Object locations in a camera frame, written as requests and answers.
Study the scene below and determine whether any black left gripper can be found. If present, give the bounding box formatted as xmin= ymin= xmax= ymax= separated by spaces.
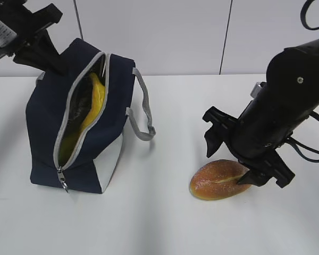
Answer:
xmin=0 ymin=1 xmax=68 ymax=75

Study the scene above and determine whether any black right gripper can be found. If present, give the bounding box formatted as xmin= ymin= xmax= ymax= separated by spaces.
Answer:
xmin=203 ymin=106 xmax=295 ymax=188

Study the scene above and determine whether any brown bread roll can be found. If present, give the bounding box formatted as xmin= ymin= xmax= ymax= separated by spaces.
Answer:
xmin=189 ymin=159 xmax=251 ymax=200

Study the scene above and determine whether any yellow banana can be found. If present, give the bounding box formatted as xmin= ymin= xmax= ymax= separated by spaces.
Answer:
xmin=58 ymin=72 xmax=105 ymax=166

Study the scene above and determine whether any navy blue lunch bag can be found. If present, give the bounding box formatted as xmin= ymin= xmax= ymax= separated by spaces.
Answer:
xmin=26 ymin=38 xmax=156 ymax=194

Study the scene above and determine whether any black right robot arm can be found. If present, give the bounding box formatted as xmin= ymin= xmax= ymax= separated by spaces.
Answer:
xmin=203 ymin=39 xmax=319 ymax=188

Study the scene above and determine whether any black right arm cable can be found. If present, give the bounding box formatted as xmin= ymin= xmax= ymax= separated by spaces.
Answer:
xmin=288 ymin=0 xmax=319 ymax=162

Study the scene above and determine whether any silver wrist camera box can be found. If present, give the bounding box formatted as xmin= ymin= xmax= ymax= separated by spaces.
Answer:
xmin=250 ymin=81 xmax=266 ymax=98

